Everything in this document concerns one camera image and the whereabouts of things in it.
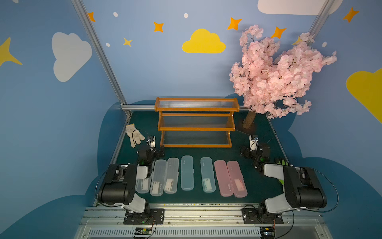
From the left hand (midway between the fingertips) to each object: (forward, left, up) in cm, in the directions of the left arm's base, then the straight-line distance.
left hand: (156, 143), depth 95 cm
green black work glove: (-8, -81, -5) cm, 81 cm away
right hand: (+2, -62, 0) cm, 62 cm away
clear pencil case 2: (-21, -4, -6) cm, 23 cm away
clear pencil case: (-25, +4, -4) cm, 26 cm away
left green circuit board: (-46, 0, -8) cm, 47 cm away
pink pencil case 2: (-24, -51, -5) cm, 57 cm away
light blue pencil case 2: (-17, -33, -6) cm, 38 cm away
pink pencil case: (-21, -43, -5) cm, 48 cm away
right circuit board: (-45, -63, -8) cm, 77 cm away
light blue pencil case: (-16, -21, -7) cm, 27 cm away
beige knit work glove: (+10, +18, -6) cm, 22 cm away
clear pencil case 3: (-19, -12, -7) cm, 23 cm away
